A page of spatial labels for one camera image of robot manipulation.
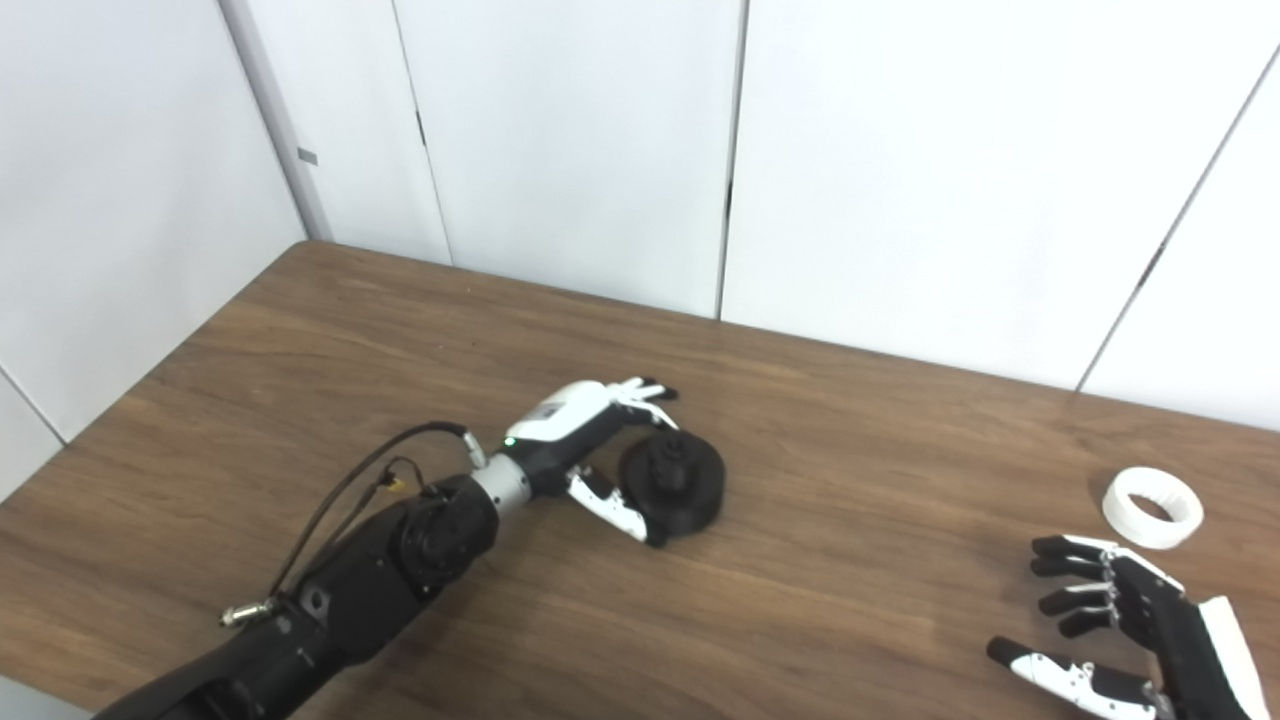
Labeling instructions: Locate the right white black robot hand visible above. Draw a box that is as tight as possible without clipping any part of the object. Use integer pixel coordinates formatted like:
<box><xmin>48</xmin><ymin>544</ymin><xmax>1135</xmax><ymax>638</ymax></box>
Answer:
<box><xmin>987</xmin><ymin>535</ymin><xmax>1271</xmax><ymax>720</ymax></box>

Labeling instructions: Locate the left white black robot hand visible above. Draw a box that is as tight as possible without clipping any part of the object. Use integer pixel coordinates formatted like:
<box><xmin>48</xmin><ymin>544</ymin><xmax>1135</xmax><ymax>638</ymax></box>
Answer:
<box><xmin>500</xmin><ymin>377</ymin><xmax>679</xmax><ymax>549</ymax></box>

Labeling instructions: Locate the white ring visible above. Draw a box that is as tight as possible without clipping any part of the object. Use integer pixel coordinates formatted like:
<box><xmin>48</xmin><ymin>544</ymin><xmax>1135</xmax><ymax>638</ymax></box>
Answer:
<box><xmin>1102</xmin><ymin>467</ymin><xmax>1205</xmax><ymax>550</ymax></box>

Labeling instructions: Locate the round black part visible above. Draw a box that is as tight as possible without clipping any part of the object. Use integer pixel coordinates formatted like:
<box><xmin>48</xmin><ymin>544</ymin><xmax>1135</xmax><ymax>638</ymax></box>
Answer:
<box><xmin>617</xmin><ymin>431</ymin><xmax>727</xmax><ymax>546</ymax></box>

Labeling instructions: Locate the left wrist thin wire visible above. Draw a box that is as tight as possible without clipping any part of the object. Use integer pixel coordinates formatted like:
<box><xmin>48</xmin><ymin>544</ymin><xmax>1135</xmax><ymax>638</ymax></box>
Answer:
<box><xmin>375</xmin><ymin>457</ymin><xmax>441</xmax><ymax>501</ymax></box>

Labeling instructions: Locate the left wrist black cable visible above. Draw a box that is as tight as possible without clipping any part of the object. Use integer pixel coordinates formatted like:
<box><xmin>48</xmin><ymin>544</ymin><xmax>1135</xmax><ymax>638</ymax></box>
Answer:
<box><xmin>220</xmin><ymin>421</ymin><xmax>488</xmax><ymax>628</ymax></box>

